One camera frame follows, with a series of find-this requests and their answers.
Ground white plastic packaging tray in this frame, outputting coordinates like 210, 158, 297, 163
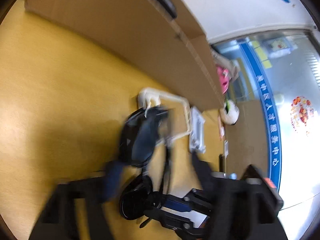
189, 106, 206, 153

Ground black sunglasses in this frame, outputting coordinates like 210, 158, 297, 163
119, 106, 172, 220

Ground clear white phone case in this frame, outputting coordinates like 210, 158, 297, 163
138, 87, 192, 140

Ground brown cardboard box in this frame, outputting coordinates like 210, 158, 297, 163
25, 0, 223, 111

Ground black charger box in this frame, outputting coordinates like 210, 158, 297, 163
156, 0, 177, 20

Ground pink pen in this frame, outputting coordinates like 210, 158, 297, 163
217, 113, 225, 141

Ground white panda plush toy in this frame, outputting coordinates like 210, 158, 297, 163
219, 100, 240, 125

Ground pink plush toy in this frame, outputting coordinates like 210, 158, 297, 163
216, 65, 230, 94

